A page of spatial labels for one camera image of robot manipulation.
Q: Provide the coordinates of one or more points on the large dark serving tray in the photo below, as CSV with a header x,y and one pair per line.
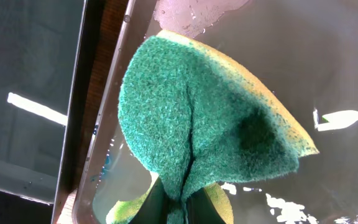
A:
x,y
305,52

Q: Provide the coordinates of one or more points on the small black water tray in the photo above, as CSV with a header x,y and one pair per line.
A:
x,y
38,53

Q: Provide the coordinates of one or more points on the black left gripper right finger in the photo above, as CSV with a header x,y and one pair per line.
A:
x,y
200,209

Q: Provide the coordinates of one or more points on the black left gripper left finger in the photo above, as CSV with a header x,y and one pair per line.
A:
x,y
155,208

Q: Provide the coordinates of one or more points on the yellow green sponge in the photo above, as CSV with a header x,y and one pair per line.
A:
x,y
196,118

